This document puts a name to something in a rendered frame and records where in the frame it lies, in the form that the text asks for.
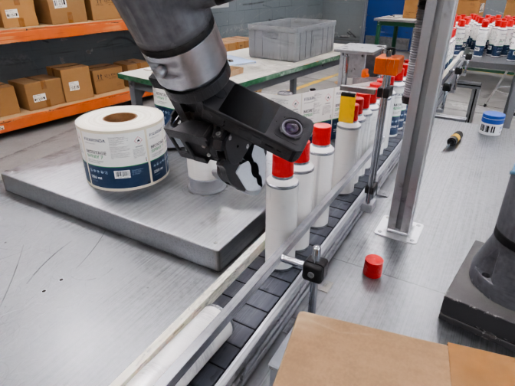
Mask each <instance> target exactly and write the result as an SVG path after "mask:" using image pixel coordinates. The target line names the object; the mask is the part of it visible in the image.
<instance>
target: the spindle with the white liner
mask: <svg viewBox="0 0 515 386"><path fill-rule="evenodd" d="M187 166H188V177H189V181H190V182H189V185H188V187H189V190H190V191H191V192H193V193H195V194H198V195H213V194H217V193H219V192H221V191H223V190H224V189H225V188H226V184H225V183H224V182H221V181H219V180H218V179H216V178H215V177H214V176H213V174H212V170H213V169H217V165H216V161H213V160H210V161H209V162H208V164H205V163H203V162H197V161H195V160H193V159H187Z"/></svg>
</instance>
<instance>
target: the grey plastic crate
mask: <svg viewBox="0 0 515 386"><path fill-rule="evenodd" d="M307 25H308V26H307ZM335 25H336V21H334V20H320V19H308V18H285V19H279V20H274V21H264V22H258V23H253V24H248V29H249V42H248V43H249V56H250V57H255V58H261V59H268V60H274V61H286V62H292V63H296V62H298V61H303V60H306V59H308V58H312V57H316V56H318V55H321V54H325V53H328V52H331V51H332V50H333V42H334V32H335Z"/></svg>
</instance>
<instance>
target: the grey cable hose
mask: <svg viewBox="0 0 515 386"><path fill-rule="evenodd" d="M425 5H426V0H419V2H418V5H417V7H418V9H417V15H416V16H417V17H416V20H415V21H416V22H415V28H414V33H413V38H412V39H413V40H412V45H411V46H412V47H411V50H410V51H411V52H410V55H409V56H410V57H409V62H408V69H407V74H406V75H407V76H406V78H405V79H406V81H405V87H404V92H403V95H402V103H404V104H407V105H408V102H409V97H410V93H411V88H412V80H413V75H414V71H415V62H416V57H417V53H418V45H419V40H420V36H421V31H422V22H423V18H424V13H425Z"/></svg>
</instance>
